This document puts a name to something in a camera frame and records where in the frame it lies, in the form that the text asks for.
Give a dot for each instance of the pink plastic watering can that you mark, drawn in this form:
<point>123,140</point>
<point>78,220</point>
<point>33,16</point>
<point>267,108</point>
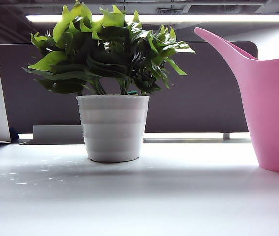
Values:
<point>272,110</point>

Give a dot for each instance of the white ribbed plant pot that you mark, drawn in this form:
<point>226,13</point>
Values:
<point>112,127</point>

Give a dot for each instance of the green leafy plant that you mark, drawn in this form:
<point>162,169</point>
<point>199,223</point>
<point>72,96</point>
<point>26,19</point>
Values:
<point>110,54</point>

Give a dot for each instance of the grey desk partition panel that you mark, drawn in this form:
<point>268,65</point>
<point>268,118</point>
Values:
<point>203,98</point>

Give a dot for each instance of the metal partition foot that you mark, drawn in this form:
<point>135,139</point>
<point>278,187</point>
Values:
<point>227,135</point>

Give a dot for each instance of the long ceiling light strip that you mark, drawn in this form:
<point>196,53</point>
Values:
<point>215,18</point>

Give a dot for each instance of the small blue object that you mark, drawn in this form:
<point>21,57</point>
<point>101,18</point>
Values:
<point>14,134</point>

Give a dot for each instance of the white tablet stand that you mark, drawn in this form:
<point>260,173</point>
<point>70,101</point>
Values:
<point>4,118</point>

